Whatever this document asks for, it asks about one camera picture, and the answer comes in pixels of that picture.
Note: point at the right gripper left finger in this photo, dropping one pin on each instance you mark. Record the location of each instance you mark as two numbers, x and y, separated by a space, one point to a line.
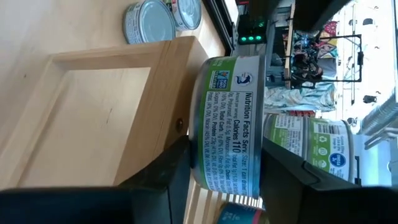
161 186

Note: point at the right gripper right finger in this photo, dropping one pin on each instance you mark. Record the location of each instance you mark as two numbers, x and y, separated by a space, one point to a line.
286 186

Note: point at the tuna can green white label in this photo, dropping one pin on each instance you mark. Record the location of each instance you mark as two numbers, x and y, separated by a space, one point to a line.
329 146
286 133
149 21
188 14
230 124

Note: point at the salmon can blue label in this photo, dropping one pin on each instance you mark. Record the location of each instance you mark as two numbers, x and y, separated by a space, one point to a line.
239 214

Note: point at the black background robot arm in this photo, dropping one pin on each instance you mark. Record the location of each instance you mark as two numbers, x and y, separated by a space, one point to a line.
306 67

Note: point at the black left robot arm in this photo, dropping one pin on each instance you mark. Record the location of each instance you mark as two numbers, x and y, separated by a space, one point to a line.
252 31

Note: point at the wooden slatted shelf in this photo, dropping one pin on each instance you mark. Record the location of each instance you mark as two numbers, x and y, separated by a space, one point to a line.
174 93

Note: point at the white hanging cloth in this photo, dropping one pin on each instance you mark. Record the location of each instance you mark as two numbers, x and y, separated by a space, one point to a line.
298 98

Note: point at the black frame rack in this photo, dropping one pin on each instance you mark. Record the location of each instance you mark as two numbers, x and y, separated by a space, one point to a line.
360 59

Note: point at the black aluminium table frame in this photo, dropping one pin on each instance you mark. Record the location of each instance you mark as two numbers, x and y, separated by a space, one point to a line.
222 25

